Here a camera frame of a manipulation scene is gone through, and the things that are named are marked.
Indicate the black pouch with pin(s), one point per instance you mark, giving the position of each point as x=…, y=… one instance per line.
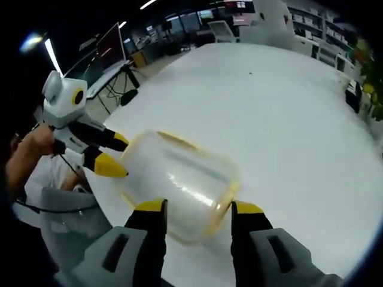
x=129, y=97

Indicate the short ceiling light strip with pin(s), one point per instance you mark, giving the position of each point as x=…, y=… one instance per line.
x=55, y=58

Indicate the wall shelves with boxes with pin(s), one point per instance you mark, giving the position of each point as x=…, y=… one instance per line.
x=323, y=25

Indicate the white office chair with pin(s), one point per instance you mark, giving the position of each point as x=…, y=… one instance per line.
x=223, y=31

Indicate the black monitor stand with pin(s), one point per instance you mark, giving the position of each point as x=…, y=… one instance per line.
x=130, y=76

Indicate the person's left hand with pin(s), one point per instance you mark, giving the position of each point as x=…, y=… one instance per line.
x=42, y=142

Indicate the large dark monitor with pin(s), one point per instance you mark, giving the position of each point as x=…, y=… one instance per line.
x=110, y=48

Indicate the green potted plant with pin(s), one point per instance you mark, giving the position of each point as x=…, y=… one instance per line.
x=371, y=71

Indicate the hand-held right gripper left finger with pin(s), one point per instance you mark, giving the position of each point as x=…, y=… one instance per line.
x=140, y=254

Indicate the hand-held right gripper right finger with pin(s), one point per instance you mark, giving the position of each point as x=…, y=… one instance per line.
x=254, y=254

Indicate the white side desk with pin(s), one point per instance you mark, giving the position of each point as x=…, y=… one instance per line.
x=104, y=80

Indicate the monitor with red screen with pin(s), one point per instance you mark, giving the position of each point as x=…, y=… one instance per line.
x=239, y=4

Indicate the clear plastic buckle container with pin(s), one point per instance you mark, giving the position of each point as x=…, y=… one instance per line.
x=185, y=185

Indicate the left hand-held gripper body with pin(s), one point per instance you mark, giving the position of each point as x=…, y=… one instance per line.
x=63, y=107

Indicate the black flat device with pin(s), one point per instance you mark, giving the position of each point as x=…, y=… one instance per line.
x=353, y=97

